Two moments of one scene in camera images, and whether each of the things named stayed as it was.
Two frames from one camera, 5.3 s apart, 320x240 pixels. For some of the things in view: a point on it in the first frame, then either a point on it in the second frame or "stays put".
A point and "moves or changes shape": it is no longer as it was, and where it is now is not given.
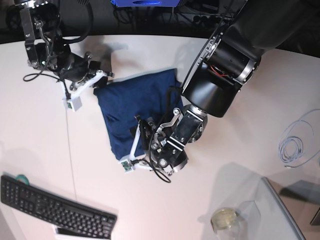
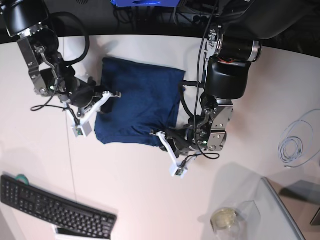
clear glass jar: [226, 223] stays put
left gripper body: [147, 126] -> [179, 139]
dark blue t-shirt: [153, 95] moves or changes shape
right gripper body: [79, 70] -> [83, 95]
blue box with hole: [145, 3] stays put
